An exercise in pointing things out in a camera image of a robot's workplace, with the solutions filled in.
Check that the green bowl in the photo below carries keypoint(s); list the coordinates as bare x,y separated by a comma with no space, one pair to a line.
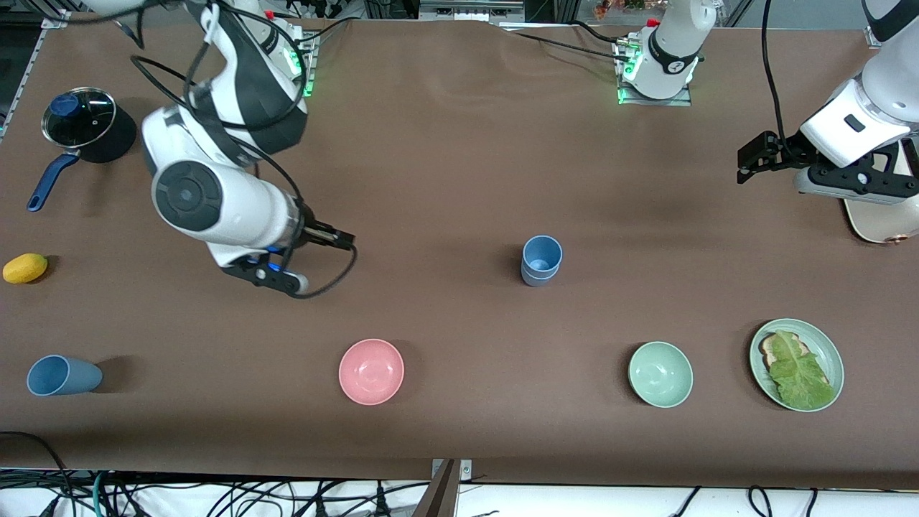
660,374

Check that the silver metal bracket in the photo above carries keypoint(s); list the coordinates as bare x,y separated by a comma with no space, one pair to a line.
467,470

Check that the pink bowl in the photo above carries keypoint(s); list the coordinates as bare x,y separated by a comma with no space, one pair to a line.
371,372

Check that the toast bread slice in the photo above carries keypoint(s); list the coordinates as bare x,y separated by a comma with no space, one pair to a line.
767,348

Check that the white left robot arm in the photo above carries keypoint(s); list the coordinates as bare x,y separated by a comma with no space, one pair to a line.
671,50

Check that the colourful toy food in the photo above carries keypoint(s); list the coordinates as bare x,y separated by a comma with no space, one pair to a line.
621,6

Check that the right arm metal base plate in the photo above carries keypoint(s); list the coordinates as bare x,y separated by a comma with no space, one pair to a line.
310,72

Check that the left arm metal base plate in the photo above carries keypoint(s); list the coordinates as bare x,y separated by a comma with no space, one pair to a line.
653,102

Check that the green lettuce leaf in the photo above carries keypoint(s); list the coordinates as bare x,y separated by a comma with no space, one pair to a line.
800,377

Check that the dark metal bar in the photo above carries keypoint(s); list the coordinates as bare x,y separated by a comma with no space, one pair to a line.
439,495

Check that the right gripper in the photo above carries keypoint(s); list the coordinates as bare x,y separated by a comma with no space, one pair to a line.
314,233

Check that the blue cup with paper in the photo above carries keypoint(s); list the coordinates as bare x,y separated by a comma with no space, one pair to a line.
535,280

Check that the brown table cover sheet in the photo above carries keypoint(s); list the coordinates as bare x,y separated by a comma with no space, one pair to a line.
459,431

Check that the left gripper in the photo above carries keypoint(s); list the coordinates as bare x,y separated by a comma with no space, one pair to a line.
781,154

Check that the glass lid blue knob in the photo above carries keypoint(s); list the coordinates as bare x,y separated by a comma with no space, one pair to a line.
86,118

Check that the aluminium frame profile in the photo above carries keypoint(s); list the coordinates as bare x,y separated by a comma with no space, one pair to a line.
29,68

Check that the yellow toy lemon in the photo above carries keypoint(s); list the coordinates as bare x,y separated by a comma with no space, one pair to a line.
25,268

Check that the silver network switch box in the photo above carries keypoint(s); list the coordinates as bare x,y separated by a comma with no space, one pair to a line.
470,10

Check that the cream white pot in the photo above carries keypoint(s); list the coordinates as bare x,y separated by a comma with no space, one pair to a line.
879,222

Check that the green plate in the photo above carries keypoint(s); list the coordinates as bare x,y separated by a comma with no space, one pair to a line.
826,352

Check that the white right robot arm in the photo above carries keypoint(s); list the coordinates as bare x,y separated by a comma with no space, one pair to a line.
187,194

